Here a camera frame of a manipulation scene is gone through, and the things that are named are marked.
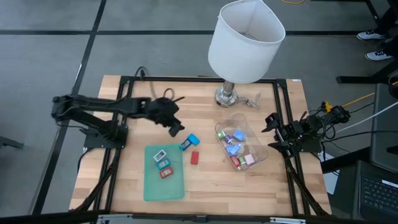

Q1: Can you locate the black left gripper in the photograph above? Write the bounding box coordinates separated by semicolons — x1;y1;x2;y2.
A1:
145;96;186;138

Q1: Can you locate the black laptop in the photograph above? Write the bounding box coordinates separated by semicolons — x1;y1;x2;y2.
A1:
353;160;398;224

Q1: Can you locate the red pencil sharpener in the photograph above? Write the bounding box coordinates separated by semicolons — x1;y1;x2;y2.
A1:
159;166;175;179

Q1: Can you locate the green translucent tray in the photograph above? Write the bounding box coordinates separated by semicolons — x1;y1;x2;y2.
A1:
143;143;185;202

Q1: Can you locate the silver metal bracket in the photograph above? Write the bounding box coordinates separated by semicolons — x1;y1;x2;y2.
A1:
269;217;307;224

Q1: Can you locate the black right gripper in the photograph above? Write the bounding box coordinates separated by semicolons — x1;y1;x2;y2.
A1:
261;112;304;158

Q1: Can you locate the dark grey furniture foot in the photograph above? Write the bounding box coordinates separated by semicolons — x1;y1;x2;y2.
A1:
0;136;24;150

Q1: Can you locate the dark grey box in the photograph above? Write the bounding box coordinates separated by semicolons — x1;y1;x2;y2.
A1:
369;83;398;174

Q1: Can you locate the white pencil sharpener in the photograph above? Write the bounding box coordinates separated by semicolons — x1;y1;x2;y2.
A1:
153;149;168;162

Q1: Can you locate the black power cable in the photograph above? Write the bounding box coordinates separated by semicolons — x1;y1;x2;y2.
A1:
323;129;398;144

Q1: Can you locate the person's shoe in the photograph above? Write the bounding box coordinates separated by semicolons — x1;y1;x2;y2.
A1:
365;50;394;62
356;29;386;41

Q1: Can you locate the white cable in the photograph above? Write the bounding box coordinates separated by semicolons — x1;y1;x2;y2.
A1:
335;101;398;134

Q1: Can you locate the yellow extension cable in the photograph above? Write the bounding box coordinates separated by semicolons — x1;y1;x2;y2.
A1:
321;92;376;113

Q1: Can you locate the person's leg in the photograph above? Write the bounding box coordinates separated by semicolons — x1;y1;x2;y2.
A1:
384;35;398;57
374;0;398;35

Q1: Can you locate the blue pencil sharpener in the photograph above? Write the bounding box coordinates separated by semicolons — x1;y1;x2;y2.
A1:
180;138;193;152

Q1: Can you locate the clear plastic bin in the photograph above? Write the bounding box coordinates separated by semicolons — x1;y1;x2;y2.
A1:
214;113;269;172

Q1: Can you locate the white shade table lamp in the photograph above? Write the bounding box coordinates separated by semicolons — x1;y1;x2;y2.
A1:
207;0;287;108

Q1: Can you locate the clear lamp cord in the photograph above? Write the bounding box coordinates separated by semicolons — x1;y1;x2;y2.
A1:
238;92;262;110

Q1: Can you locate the black aluminium table frame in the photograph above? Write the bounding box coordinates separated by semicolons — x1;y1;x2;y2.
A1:
70;74;332;218

